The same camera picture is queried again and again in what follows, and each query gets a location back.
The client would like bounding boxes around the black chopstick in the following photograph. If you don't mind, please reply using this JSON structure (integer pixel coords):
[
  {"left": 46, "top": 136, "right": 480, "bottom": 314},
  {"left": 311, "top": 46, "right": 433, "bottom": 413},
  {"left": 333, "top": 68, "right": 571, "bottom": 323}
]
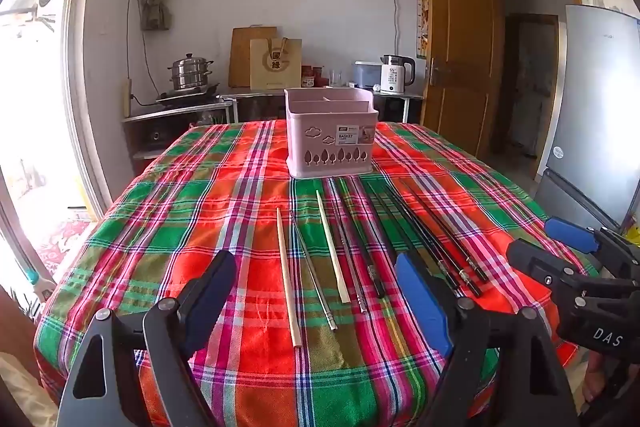
[
  {"left": 339, "top": 177, "right": 386, "bottom": 299},
  {"left": 366, "top": 181, "right": 408, "bottom": 260},
  {"left": 399, "top": 179, "right": 490, "bottom": 284},
  {"left": 380, "top": 185, "right": 461, "bottom": 293},
  {"left": 393, "top": 185, "right": 483, "bottom": 298}
]

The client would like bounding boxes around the tan paper gift bag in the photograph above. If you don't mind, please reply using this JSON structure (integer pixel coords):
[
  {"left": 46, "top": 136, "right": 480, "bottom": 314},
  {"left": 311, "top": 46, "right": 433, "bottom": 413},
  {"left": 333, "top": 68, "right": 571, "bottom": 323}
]
[{"left": 249, "top": 38, "right": 303, "bottom": 90}]

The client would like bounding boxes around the person's right hand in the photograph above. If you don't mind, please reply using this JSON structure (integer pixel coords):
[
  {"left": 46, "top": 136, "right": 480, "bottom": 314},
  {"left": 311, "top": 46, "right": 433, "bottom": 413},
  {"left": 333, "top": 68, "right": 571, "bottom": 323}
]
[{"left": 582, "top": 349, "right": 623, "bottom": 408}]

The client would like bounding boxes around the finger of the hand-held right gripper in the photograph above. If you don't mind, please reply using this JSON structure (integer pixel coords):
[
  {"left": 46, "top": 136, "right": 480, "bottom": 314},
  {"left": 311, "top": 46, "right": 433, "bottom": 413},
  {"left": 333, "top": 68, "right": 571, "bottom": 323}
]
[
  {"left": 506, "top": 239, "right": 623, "bottom": 330},
  {"left": 544, "top": 217, "right": 640, "bottom": 280}
]

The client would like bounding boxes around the grey refrigerator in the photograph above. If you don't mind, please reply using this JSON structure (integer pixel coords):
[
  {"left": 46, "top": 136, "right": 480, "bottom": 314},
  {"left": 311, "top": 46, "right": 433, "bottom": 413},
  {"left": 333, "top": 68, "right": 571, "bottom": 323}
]
[{"left": 532, "top": 4, "right": 640, "bottom": 233}]

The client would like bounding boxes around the white electric kettle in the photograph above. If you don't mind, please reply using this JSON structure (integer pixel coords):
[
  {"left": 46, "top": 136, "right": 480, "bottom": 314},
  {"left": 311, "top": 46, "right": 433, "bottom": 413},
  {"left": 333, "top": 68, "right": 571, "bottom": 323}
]
[{"left": 380, "top": 55, "right": 417, "bottom": 95}]

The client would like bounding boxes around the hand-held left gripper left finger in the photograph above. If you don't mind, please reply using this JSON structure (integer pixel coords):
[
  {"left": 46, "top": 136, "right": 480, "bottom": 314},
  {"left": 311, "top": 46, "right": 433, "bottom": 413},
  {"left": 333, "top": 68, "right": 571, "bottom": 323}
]
[{"left": 56, "top": 250, "right": 238, "bottom": 427}]

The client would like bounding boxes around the black wall cable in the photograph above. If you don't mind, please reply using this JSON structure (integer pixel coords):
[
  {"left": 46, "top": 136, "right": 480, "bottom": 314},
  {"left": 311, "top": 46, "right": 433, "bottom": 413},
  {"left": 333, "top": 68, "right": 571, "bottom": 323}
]
[{"left": 126, "top": 0, "right": 162, "bottom": 102}]

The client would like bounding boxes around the black induction cooker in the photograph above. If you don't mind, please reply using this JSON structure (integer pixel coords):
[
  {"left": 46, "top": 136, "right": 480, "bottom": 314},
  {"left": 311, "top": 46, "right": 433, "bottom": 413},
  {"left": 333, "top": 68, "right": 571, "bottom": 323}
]
[{"left": 156, "top": 83, "right": 221, "bottom": 104}]

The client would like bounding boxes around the pink plastic utensil basket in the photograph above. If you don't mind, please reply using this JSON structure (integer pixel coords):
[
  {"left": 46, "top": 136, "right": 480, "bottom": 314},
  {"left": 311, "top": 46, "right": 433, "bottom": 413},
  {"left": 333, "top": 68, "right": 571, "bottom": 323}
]
[{"left": 284, "top": 88, "right": 379, "bottom": 180}]

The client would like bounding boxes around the white window frame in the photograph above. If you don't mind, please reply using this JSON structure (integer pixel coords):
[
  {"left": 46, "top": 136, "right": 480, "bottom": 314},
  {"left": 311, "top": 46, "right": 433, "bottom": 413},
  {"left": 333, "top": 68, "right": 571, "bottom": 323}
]
[{"left": 62, "top": 0, "right": 115, "bottom": 220}]

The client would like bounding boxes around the low cooker stand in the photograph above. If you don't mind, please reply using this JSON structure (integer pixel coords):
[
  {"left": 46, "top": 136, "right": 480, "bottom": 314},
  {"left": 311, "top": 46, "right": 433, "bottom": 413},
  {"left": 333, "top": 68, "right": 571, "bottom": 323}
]
[{"left": 122, "top": 99, "right": 238, "bottom": 160}]

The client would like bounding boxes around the wooden cutting board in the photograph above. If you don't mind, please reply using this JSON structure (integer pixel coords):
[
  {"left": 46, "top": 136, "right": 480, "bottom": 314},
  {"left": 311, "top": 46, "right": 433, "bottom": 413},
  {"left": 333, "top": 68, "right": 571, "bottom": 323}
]
[{"left": 229, "top": 26, "right": 279, "bottom": 88}]

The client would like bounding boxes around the wooden door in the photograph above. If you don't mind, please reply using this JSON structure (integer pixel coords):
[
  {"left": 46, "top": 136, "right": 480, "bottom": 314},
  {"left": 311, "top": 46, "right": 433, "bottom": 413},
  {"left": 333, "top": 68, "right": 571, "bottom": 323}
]
[{"left": 420, "top": 0, "right": 503, "bottom": 160}]

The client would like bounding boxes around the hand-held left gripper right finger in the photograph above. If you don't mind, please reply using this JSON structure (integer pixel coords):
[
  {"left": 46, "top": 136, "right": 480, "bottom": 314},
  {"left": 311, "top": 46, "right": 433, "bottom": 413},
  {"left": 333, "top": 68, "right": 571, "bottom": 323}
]
[{"left": 394, "top": 253, "right": 580, "bottom": 427}]

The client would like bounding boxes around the plaid tablecloth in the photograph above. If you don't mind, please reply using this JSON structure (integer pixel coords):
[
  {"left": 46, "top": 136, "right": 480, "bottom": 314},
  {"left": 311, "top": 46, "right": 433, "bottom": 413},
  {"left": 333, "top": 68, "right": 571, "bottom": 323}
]
[{"left": 34, "top": 119, "right": 598, "bottom": 427}]

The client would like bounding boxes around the wall calendar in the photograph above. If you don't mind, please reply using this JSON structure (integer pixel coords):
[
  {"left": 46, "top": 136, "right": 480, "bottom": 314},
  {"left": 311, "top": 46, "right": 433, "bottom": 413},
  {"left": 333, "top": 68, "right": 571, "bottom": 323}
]
[{"left": 415, "top": 0, "right": 431, "bottom": 60}]

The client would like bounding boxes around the pale wooden chopstick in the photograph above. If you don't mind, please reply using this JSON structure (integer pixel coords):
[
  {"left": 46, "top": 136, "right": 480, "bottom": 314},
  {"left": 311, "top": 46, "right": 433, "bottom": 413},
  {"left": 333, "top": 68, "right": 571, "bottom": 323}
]
[
  {"left": 276, "top": 207, "right": 303, "bottom": 349},
  {"left": 315, "top": 190, "right": 351, "bottom": 305}
]

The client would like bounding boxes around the red patterned mat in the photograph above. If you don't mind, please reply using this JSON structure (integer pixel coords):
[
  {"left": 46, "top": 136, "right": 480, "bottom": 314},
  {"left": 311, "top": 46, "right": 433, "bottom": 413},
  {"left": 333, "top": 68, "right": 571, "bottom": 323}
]
[{"left": 30, "top": 219, "right": 97, "bottom": 276}]

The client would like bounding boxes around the metal shelf table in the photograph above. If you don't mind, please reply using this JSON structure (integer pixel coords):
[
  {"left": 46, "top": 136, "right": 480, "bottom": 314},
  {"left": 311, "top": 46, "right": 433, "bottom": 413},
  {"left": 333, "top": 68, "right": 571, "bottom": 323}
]
[{"left": 217, "top": 87, "right": 426, "bottom": 125}]

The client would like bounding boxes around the steel steamer pot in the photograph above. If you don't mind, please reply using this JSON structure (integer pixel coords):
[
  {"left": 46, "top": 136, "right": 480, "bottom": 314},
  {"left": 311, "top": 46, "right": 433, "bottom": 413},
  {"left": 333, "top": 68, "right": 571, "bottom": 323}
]
[{"left": 167, "top": 53, "right": 214, "bottom": 92}]

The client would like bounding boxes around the silver metal chopstick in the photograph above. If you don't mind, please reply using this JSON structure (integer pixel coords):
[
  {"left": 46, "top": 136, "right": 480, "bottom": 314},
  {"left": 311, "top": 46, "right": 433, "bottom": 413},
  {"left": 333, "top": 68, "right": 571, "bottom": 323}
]
[
  {"left": 290, "top": 210, "right": 339, "bottom": 332},
  {"left": 327, "top": 178, "right": 369, "bottom": 314}
]

